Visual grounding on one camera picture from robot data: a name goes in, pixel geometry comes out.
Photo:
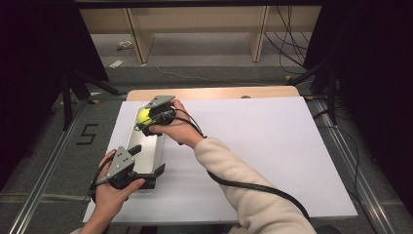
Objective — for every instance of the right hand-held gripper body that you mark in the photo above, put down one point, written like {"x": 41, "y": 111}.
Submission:
{"x": 160, "y": 113}

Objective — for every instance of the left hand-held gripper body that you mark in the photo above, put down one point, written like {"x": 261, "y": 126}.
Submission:
{"x": 121, "y": 167}

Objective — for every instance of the white box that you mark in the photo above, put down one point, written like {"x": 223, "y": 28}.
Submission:
{"x": 146, "y": 156}

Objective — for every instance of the yellow tennis ball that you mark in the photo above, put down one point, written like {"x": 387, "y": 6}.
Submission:
{"x": 143, "y": 116}

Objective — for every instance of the person's right hand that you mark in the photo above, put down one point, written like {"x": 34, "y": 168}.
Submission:
{"x": 181, "y": 130}

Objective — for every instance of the person's left hand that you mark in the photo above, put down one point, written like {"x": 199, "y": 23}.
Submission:
{"x": 113, "y": 198}

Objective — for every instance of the wooden table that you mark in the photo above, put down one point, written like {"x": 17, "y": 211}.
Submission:
{"x": 211, "y": 93}

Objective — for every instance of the white power strip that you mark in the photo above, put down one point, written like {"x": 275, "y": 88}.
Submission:
{"x": 116, "y": 63}

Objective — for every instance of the white power adapter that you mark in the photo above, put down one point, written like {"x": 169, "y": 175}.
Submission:
{"x": 125, "y": 45}

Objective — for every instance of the black metal stand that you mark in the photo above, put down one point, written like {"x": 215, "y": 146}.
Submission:
{"x": 69, "y": 97}
{"x": 324, "y": 81}

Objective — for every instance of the white sheet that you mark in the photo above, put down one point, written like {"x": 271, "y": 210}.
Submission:
{"x": 276, "y": 146}

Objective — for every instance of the black curtain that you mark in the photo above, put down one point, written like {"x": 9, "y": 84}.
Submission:
{"x": 35, "y": 65}
{"x": 373, "y": 81}

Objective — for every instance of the aluminium rail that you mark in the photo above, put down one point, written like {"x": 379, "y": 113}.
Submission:
{"x": 354, "y": 169}
{"x": 48, "y": 169}

